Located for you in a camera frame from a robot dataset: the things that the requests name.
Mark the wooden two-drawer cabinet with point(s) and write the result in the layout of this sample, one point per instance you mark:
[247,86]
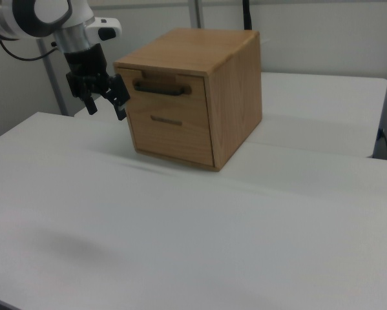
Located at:
[235,97]

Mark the grey partition post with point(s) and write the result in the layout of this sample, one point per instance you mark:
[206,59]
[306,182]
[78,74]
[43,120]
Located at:
[194,14]

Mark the black camera stand pole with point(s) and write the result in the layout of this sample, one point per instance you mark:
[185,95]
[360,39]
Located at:
[247,14]

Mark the wooden drawer with slot grip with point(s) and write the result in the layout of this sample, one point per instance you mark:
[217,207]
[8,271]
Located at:
[173,139]

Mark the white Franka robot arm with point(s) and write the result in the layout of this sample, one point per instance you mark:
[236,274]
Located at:
[35,16]

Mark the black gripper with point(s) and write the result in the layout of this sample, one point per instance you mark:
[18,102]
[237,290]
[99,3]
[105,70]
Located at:
[85,63]

